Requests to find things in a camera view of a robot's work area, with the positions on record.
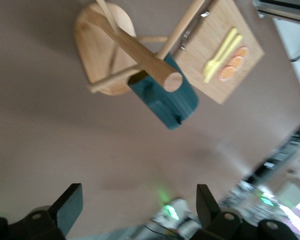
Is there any wooden cup rack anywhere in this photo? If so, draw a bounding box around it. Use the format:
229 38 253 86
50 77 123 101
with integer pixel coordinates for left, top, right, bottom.
74 0 206 96

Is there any orange slice toy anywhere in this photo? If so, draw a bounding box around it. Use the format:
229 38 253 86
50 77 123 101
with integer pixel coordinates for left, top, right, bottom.
233 46 250 61
226 55 245 71
218 65 237 82

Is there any brown table cover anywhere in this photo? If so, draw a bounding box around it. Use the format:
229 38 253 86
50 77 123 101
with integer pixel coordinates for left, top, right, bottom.
0 0 300 240

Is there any dark teal cup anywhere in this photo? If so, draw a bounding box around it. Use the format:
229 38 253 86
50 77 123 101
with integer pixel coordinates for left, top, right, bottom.
126 51 200 131

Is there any yellow plastic knife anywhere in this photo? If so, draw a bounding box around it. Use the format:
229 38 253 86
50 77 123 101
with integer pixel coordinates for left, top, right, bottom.
204 33 244 84

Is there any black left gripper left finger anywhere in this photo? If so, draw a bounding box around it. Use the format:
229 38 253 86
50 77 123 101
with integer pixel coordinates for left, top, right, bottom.
0 183 84 240

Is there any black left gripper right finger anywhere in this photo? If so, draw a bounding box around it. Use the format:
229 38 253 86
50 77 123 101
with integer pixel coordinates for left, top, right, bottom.
189 184 300 240

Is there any wooden cutting board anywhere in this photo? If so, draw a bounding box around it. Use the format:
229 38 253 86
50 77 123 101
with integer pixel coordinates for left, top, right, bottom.
174 0 265 105

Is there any yellow plastic fork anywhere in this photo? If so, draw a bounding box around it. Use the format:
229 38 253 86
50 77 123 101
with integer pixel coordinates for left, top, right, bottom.
203 26 240 76

